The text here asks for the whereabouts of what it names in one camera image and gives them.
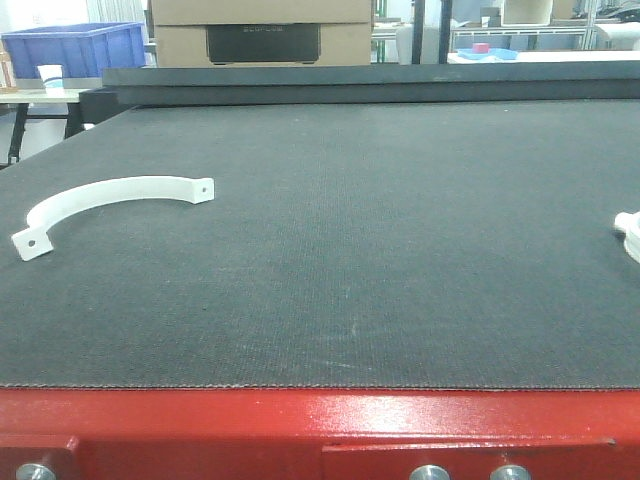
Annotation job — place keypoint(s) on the silver bolt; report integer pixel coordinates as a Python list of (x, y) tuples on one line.
[(510, 472), (34, 471), (429, 472)]

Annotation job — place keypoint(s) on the white folding table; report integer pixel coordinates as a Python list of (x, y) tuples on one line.
[(24, 98)]

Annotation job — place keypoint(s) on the blue plastic crate on table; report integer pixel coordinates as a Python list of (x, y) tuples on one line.
[(82, 50)]

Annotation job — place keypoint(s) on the white PVC pipe fitting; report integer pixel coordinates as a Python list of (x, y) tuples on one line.
[(627, 224)]

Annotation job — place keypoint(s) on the middle silver bolt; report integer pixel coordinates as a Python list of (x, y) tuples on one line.
[(429, 472)]

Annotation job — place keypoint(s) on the white paper cup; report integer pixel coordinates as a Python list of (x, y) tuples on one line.
[(52, 79)]

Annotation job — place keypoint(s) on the small blue tray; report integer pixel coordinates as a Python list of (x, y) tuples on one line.
[(500, 53)]

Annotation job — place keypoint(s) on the left silver bolt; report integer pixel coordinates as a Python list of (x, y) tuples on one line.
[(34, 471)]

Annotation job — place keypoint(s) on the right silver bolt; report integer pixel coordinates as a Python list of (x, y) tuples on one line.
[(510, 472)]

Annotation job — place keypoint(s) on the red metal machine frame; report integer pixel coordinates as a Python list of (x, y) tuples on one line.
[(318, 434)]

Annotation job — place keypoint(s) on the white curved pipe clamp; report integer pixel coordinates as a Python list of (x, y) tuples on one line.
[(33, 241)]

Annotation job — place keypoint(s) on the large cardboard box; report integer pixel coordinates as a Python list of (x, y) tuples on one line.
[(340, 45)]

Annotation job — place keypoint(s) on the black conveyor belt mat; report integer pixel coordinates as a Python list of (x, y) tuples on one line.
[(461, 245)]

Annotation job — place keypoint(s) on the red block in tray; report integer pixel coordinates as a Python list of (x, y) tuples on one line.
[(480, 48)]

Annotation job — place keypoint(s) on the upper cardboard box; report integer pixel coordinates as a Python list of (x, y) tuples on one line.
[(170, 13)]

